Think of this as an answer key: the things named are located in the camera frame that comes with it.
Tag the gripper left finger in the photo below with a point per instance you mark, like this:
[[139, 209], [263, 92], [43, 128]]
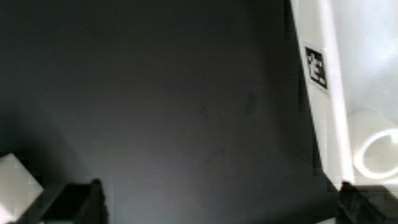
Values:
[[70, 204]]

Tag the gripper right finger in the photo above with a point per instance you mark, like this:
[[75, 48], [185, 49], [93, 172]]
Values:
[[366, 205]]

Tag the white square tabletop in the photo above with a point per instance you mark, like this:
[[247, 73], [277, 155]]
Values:
[[347, 33]]

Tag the white table leg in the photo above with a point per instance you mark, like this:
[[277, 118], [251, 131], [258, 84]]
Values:
[[20, 189]]

